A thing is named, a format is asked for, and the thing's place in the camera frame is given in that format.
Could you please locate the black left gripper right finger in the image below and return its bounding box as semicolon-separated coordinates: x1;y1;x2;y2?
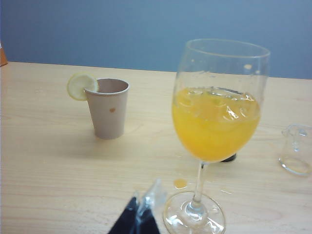
139;178;163;234

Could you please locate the orange box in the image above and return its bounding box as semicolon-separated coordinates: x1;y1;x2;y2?
0;40;8;67

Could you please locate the wine glass with orange juice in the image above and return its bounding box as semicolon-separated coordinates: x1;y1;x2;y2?
162;38;271;234

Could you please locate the clear glass measuring cup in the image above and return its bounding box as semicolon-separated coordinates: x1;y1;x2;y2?
278;123;312;176

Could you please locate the lemon slice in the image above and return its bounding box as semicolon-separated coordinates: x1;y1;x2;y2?
67;72;99;101

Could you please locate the gray tinted measuring cup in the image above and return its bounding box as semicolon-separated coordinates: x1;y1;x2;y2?
219;153;237;163

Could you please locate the beige paper cup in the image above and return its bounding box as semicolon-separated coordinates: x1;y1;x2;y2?
84;78;130;140

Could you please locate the orange juice drop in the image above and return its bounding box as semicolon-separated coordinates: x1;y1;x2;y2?
173;178;188;190

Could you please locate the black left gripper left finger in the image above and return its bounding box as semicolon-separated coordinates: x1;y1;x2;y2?
109;192;140;234

